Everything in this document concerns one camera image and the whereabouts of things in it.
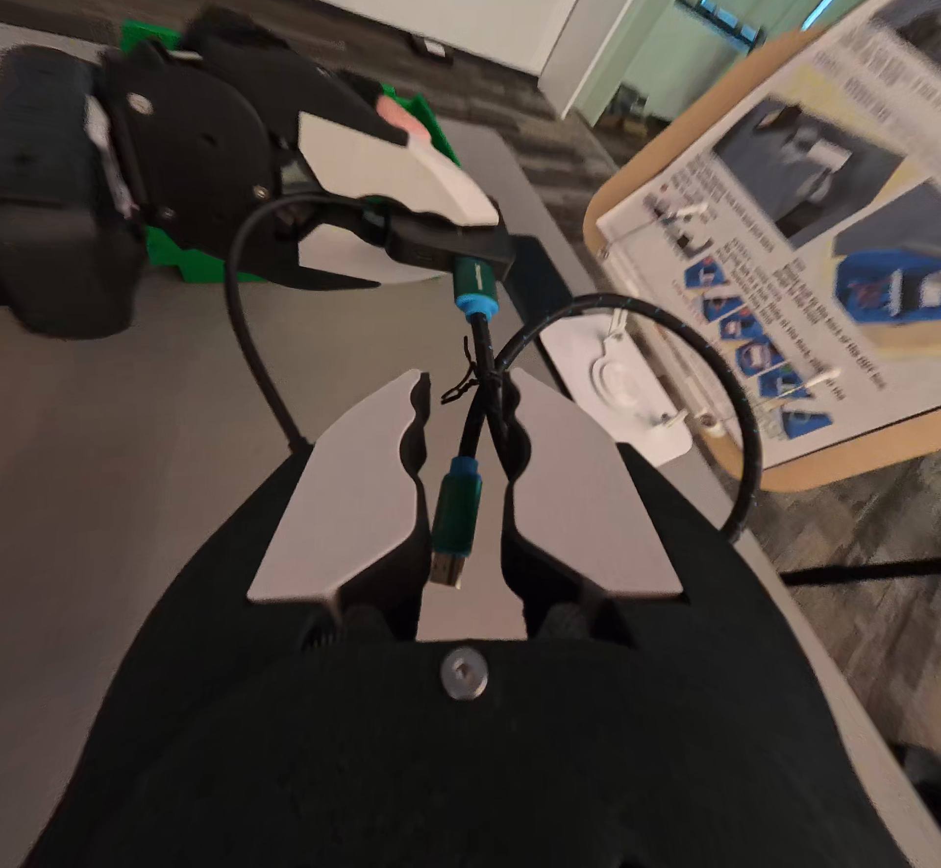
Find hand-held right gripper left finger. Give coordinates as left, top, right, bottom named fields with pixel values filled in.
left=248, top=369, right=435, bottom=607

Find green plastic bin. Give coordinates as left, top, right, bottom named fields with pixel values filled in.
left=118, top=19, right=460, bottom=289

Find thin braided cable green plugs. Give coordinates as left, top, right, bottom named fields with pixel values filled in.
left=427, top=254, right=763, bottom=593

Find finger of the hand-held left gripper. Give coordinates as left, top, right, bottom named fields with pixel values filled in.
left=295, top=112, right=501, bottom=230
left=295, top=229, right=442, bottom=290

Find instruction sheet on stand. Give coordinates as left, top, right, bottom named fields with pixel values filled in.
left=581, top=24, right=941, bottom=494

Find black mat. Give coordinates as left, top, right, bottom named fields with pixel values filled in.
left=500, top=237, right=567, bottom=355

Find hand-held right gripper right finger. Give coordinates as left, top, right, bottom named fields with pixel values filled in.
left=500, top=366, right=685, bottom=602

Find black usb hub lead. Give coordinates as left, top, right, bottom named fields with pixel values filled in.
left=224, top=193, right=391, bottom=450

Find white stand base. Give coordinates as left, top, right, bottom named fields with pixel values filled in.
left=537, top=303, right=695, bottom=468

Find person's left hand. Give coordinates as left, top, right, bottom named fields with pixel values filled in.
left=371, top=90, right=430, bottom=131

